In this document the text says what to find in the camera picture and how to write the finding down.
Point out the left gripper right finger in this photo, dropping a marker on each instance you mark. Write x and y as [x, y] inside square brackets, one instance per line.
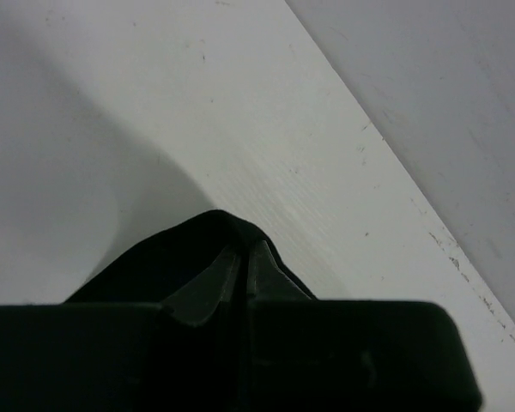
[268, 285]

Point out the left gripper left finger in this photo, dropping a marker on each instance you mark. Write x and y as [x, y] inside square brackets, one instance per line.
[198, 300]

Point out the black t shirt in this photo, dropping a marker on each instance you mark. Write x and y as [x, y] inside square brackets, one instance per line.
[194, 368]

